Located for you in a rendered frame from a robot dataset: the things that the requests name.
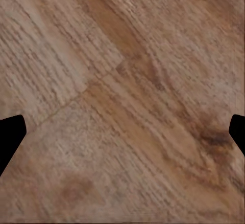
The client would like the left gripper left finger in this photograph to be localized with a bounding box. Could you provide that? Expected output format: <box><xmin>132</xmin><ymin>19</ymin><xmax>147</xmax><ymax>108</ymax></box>
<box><xmin>0</xmin><ymin>115</ymin><xmax>27</xmax><ymax>176</ymax></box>

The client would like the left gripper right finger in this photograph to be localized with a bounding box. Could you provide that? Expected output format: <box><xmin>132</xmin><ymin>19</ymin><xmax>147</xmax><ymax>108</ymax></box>
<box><xmin>229</xmin><ymin>114</ymin><xmax>245</xmax><ymax>155</ymax></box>

